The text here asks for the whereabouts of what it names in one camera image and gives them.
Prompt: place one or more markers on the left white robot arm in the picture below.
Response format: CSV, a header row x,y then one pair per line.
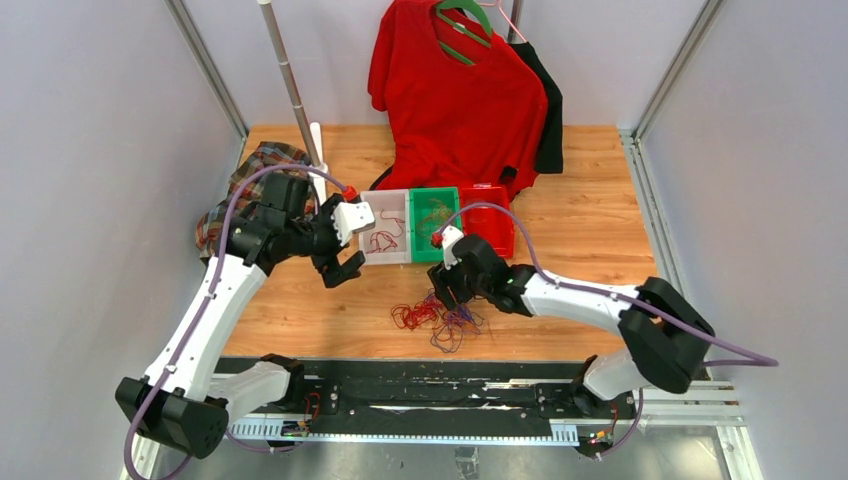
x,y
177,402

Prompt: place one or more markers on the red t-shirt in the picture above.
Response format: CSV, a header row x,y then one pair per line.
x,y
460,112

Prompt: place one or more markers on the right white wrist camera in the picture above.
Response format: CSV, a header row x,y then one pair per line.
x,y
450,236

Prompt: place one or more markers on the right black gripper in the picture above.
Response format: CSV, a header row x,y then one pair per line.
x,y
444,278

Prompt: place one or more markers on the green clothes hanger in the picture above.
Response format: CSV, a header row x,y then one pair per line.
x,y
463,31

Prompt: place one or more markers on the metal rack pole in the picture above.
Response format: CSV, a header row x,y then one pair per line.
x,y
287,73

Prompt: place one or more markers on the pink clothes hanger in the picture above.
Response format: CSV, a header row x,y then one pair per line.
x,y
511,16

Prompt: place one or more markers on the red plastic bin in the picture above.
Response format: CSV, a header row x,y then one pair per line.
x,y
492,225

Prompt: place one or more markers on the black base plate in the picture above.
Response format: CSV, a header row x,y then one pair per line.
x,y
444,399

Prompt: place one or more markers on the green plastic bin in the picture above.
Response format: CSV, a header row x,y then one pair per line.
x,y
429,209

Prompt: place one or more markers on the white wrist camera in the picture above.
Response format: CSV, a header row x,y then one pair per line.
x,y
450,236
350,219

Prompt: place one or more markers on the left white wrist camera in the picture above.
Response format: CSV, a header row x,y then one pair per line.
x,y
350,219

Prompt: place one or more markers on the black t-shirt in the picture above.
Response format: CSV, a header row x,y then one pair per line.
x,y
549,155

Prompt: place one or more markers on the white plastic bin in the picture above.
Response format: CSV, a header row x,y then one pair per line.
x,y
389,241

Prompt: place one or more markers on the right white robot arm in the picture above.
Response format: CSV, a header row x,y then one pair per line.
x,y
665,338

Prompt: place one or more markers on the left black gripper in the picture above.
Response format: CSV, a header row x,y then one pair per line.
x,y
350,268

